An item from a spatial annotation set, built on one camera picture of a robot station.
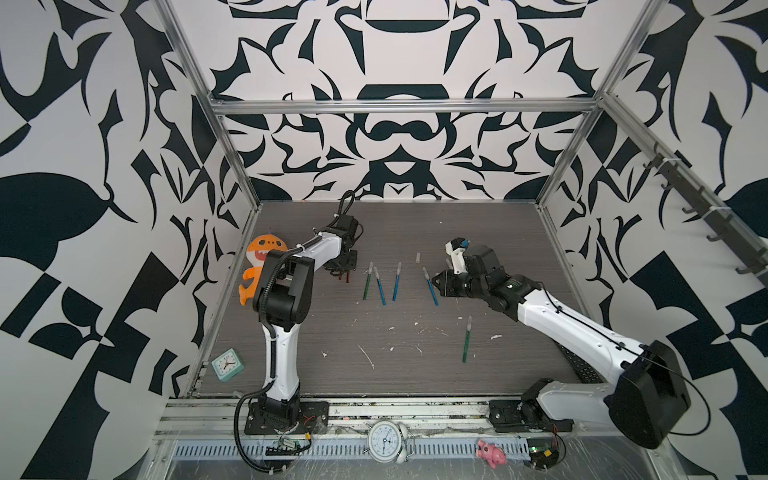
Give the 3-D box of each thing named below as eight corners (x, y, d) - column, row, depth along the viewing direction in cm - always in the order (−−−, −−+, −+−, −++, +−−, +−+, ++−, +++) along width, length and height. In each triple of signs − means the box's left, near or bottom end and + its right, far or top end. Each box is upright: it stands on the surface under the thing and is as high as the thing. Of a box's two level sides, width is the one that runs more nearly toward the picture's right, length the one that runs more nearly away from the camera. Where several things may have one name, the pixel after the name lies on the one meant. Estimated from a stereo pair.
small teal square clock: (214, 365, 84) (210, 362, 82) (235, 349, 87) (231, 346, 85) (225, 383, 81) (221, 381, 79) (246, 366, 84) (243, 363, 82)
